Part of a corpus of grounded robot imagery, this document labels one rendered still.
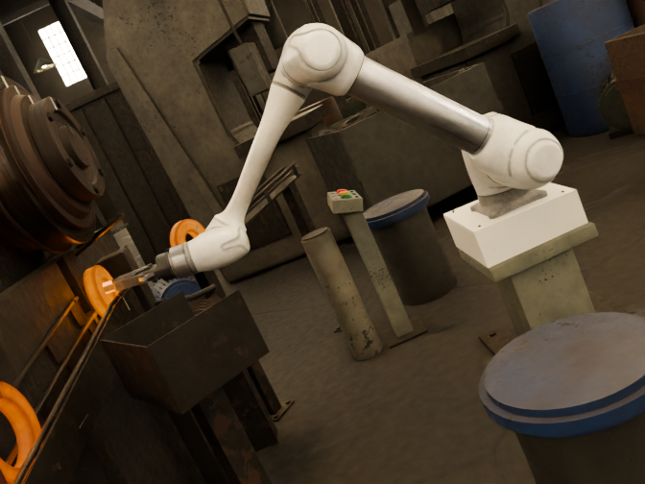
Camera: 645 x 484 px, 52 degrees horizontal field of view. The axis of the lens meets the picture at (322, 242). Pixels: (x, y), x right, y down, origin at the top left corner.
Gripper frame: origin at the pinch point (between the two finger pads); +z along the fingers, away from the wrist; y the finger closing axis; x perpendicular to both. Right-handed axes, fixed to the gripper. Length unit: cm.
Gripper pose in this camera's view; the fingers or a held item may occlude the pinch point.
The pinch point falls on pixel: (103, 288)
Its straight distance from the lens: 189.6
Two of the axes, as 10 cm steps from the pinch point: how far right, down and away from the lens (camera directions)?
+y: -0.7, -2.0, 9.8
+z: -9.4, 3.3, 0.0
